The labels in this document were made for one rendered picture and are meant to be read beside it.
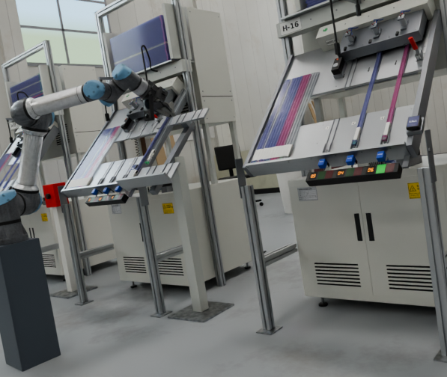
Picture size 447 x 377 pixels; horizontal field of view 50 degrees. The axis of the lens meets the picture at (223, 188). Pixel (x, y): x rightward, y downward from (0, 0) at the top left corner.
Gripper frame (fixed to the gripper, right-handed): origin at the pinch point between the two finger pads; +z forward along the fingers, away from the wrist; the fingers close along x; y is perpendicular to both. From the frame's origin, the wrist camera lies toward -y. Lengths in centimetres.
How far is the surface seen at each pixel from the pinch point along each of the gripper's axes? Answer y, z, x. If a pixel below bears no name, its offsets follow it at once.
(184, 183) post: -22.6, 26.3, 8.1
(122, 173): -16, 17, 49
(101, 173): -13, 18, 72
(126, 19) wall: 437, 225, 477
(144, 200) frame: -32.6, 21.6, 29.8
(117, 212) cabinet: -23, 52, 92
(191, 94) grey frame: 41, 32, 28
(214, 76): 66, 50, 31
